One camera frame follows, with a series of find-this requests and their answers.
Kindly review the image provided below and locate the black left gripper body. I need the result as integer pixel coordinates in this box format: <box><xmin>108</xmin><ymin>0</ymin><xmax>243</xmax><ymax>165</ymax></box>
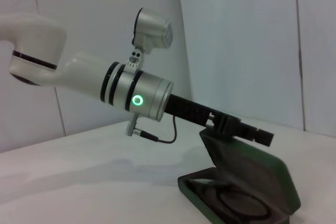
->
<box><xmin>164</xmin><ymin>93</ymin><xmax>219</xmax><ymax>131</ymax></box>

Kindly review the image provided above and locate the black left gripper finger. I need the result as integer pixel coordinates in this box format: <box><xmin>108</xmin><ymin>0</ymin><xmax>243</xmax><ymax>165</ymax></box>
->
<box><xmin>213</xmin><ymin>114</ymin><xmax>275</xmax><ymax>146</ymax></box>

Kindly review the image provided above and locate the green glasses case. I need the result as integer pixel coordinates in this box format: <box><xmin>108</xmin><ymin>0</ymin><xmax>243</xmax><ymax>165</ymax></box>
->
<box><xmin>177</xmin><ymin>129</ymin><xmax>301</xmax><ymax>224</ymax></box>

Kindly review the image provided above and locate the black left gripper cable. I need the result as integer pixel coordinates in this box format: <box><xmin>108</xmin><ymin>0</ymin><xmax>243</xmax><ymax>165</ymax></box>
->
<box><xmin>125</xmin><ymin>115</ymin><xmax>178</xmax><ymax>145</ymax></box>

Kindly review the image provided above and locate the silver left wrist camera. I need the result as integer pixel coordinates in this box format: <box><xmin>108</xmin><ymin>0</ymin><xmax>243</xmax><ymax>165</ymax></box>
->
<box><xmin>125</xmin><ymin>7</ymin><xmax>174</xmax><ymax>73</ymax></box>

